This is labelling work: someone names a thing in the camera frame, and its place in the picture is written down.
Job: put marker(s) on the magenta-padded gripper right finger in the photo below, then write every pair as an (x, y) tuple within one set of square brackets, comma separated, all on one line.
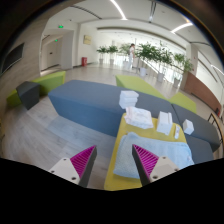
[(146, 160)]

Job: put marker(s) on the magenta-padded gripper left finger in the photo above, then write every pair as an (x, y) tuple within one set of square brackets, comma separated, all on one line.
[(83, 160)]

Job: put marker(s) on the light blue towel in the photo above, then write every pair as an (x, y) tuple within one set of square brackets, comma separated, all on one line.
[(173, 150)]

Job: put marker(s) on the white tissue box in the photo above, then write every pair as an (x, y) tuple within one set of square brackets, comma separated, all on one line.
[(164, 123)]

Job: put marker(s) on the small white tube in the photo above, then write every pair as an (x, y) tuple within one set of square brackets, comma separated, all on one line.
[(177, 132)]

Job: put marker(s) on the white cloth in clear bag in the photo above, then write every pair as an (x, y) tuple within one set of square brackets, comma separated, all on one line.
[(138, 117)]

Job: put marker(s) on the small white cube box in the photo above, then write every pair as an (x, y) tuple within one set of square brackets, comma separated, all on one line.
[(188, 127)]

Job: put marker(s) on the long blue-grey upholstered bench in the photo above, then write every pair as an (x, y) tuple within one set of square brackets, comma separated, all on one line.
[(86, 100)]

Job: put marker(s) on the stack of white folded cloths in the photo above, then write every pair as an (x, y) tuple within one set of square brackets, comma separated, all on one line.
[(128, 99)]

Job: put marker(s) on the black-framed wooden bench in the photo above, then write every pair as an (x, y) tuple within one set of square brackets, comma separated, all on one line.
[(216, 121)]

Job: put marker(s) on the long green upholstered bench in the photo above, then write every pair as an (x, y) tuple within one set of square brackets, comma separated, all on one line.
[(50, 81)]

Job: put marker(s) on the dark grey seat block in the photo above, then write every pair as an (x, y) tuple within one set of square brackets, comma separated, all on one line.
[(28, 94)]

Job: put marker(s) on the brown wooden low partition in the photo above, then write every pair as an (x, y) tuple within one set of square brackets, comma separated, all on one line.
[(200, 90)]

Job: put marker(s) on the red fire extinguisher box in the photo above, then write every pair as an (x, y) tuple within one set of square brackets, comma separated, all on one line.
[(84, 61)]

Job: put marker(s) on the row of potted green plants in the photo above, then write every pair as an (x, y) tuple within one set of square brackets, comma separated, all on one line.
[(148, 52)]

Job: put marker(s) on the person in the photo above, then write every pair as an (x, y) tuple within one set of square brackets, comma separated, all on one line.
[(132, 53)]

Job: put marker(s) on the green exit sign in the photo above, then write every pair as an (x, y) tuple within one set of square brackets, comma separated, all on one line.
[(60, 26)]

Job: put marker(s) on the ceiling strip lights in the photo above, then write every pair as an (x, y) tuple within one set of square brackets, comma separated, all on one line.
[(118, 10)]

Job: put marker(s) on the framed wall picture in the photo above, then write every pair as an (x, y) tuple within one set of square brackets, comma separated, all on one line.
[(87, 40)]

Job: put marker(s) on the dark wall screen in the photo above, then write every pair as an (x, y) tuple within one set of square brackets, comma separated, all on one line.
[(12, 56)]

